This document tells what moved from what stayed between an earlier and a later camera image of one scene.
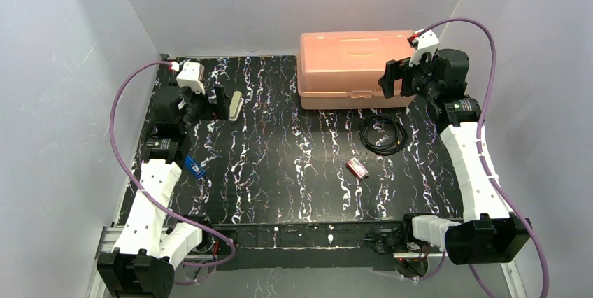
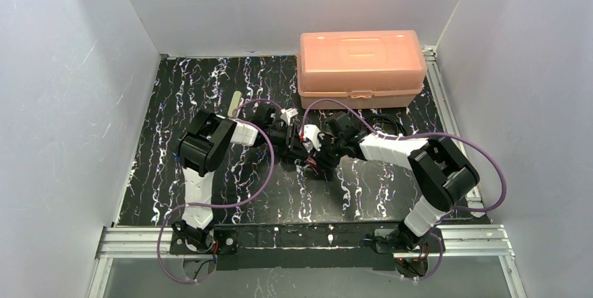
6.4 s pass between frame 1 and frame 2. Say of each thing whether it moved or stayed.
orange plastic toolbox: stayed
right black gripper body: moved
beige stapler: stayed
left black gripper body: moved
